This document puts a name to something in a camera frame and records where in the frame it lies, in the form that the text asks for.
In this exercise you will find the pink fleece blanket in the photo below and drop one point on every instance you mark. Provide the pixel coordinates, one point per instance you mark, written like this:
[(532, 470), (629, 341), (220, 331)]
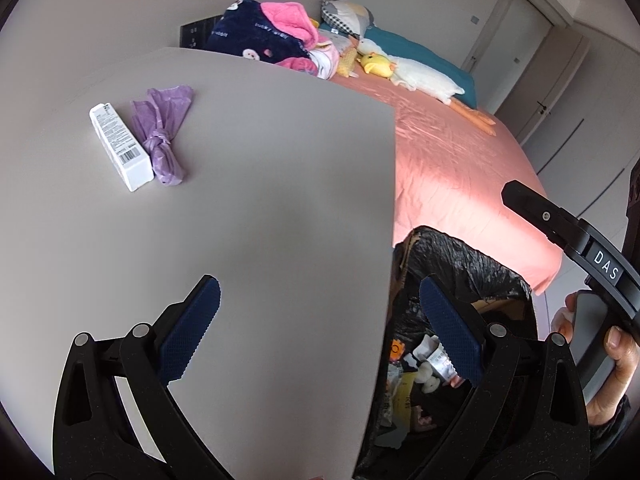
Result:
[(292, 22)]

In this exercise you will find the bed with pink sheet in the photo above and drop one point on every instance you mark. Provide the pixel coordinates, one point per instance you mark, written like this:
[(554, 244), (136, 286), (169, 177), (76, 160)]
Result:
[(450, 170)]

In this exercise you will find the navy printed blanket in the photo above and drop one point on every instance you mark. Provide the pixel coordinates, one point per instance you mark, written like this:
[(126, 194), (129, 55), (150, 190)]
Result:
[(240, 35)]

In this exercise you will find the white plush goose toy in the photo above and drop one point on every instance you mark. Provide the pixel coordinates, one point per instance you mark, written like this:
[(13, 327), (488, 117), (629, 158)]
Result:
[(425, 52)]

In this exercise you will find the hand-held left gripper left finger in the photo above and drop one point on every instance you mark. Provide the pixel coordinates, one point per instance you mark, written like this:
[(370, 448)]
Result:
[(192, 332)]

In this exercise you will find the white carton box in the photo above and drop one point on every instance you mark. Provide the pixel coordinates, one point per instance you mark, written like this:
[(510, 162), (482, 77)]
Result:
[(120, 147)]

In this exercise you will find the person's right hand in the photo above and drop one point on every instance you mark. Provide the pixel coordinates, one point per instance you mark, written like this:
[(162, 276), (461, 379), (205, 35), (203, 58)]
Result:
[(620, 365)]

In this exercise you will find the pink white printed cloth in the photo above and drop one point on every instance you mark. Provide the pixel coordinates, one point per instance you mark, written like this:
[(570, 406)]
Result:
[(320, 60)]

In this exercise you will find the white room door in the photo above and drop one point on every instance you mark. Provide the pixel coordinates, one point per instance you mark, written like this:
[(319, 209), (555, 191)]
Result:
[(510, 25)]

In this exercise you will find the orange gear toy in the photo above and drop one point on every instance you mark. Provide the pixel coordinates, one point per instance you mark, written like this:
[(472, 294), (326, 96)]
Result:
[(397, 350)]

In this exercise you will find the silver squeeze tube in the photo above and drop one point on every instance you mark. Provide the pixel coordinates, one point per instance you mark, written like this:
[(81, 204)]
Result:
[(440, 362)]

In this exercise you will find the yellow duck plush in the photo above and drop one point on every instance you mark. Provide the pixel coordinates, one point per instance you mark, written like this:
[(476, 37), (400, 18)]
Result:
[(376, 65)]

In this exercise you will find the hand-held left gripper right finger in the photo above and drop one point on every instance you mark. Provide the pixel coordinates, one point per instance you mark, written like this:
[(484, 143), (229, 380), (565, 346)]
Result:
[(450, 332)]

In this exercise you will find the yellow corn plush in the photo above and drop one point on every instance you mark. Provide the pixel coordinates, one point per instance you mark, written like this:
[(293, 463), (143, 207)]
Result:
[(346, 65)]

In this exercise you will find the white goose plush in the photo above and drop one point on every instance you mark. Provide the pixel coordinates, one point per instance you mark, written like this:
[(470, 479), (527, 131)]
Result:
[(425, 79)]

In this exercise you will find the black socket panel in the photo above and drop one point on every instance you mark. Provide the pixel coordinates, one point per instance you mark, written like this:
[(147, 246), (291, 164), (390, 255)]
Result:
[(197, 35)]

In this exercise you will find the black-lined trash bin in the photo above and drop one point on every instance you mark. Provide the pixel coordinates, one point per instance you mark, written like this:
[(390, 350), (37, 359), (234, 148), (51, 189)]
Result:
[(465, 255)]

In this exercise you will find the white wardrobe door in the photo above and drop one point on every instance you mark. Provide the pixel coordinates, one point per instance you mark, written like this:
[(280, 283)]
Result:
[(555, 90)]

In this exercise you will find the grey checked pillow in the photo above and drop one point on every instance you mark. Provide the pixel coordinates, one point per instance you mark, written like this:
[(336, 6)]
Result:
[(347, 15)]

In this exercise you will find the purple plastic bag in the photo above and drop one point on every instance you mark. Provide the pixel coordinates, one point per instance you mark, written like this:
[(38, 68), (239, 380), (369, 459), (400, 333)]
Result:
[(162, 125)]

